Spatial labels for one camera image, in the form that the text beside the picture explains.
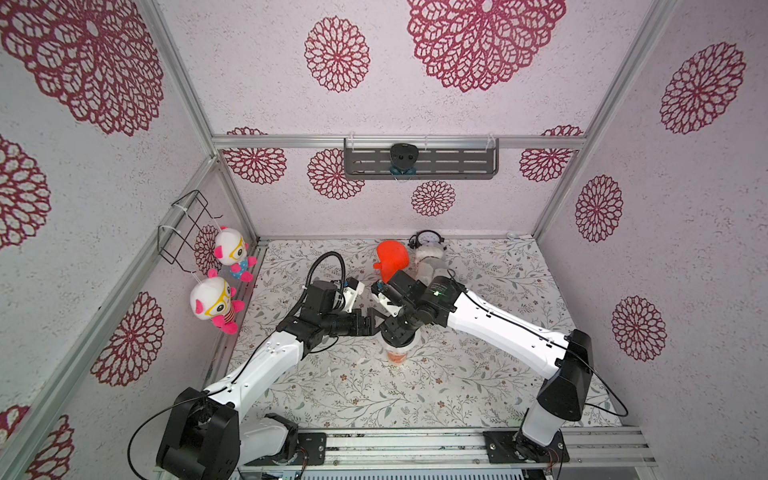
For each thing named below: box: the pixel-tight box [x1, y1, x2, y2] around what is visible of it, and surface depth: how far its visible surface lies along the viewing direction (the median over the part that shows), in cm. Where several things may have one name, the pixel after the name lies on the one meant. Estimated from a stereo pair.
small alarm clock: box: [408, 230, 445, 247], surface depth 121 cm
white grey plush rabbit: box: [413, 244, 450, 278], surface depth 107 cm
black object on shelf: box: [389, 143, 419, 175], surface depth 91 cm
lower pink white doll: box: [190, 277, 244, 335], surface depth 82 cm
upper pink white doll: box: [214, 225, 258, 283], surface depth 97 cm
